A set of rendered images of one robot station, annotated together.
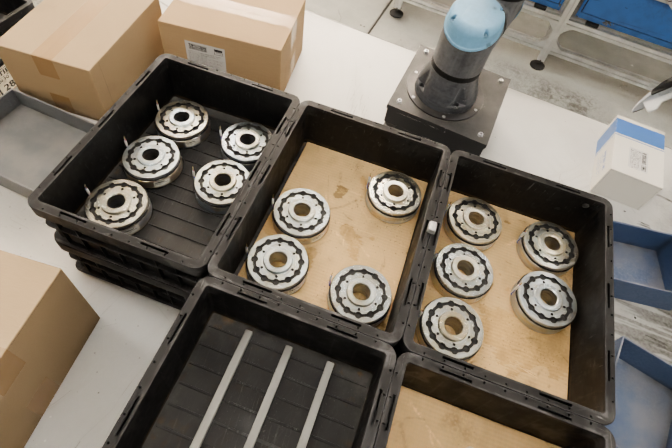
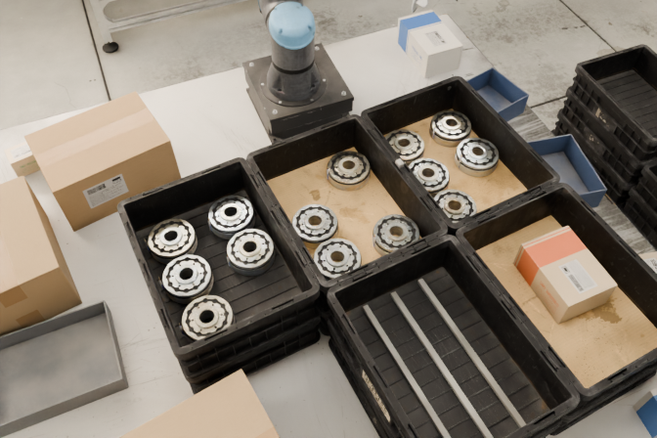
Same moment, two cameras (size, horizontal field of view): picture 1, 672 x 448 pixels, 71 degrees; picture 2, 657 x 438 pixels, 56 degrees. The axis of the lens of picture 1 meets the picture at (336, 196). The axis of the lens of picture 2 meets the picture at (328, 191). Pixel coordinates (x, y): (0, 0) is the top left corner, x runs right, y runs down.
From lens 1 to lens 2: 0.70 m
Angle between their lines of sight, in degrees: 22
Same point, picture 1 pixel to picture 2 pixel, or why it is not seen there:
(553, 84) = not seen: hidden behind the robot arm
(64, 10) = not seen: outside the picture
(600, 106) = (340, 9)
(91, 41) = (26, 247)
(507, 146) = (354, 88)
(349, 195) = (323, 192)
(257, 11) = (114, 126)
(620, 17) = not seen: outside the picture
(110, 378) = (302, 425)
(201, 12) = (75, 159)
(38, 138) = (43, 360)
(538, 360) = (502, 187)
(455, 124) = (323, 99)
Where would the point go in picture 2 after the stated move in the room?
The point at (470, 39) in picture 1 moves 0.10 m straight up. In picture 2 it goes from (302, 38) to (301, 4)
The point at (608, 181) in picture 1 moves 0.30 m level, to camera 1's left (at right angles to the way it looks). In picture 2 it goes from (431, 64) to (355, 106)
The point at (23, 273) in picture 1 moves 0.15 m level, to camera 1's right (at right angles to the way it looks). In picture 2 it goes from (225, 391) to (293, 343)
